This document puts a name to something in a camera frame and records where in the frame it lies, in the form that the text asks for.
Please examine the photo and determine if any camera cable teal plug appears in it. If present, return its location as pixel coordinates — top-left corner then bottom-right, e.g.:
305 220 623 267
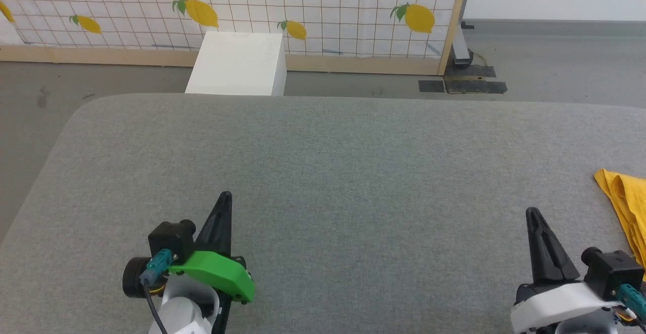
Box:
139 249 173 334
613 283 646 320

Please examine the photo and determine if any right camera cable teal plug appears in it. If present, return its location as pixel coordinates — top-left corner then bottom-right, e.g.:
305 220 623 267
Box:
613 283 646 320

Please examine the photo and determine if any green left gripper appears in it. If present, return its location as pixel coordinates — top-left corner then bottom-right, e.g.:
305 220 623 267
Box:
168 191 256 305

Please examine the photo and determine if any white rectangular box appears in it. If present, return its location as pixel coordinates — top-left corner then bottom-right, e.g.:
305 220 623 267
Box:
184 31 288 97

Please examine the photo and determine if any yellow cartoon print shirt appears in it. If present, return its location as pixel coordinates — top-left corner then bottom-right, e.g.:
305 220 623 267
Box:
594 168 646 270

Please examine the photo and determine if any grey metal partition foot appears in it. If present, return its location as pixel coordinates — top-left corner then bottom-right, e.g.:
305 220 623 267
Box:
450 23 474 68

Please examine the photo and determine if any left camera cable teal plug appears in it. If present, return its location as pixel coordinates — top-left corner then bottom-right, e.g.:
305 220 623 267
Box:
139 249 173 334

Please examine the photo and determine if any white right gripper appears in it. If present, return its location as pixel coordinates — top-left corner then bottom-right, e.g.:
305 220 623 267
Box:
509 206 625 334

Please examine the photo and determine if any dark grey floor patch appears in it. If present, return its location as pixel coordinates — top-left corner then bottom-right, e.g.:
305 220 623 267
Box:
456 64 497 78

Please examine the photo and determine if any long black floor patch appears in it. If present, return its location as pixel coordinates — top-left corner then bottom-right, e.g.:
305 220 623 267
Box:
444 79 508 95

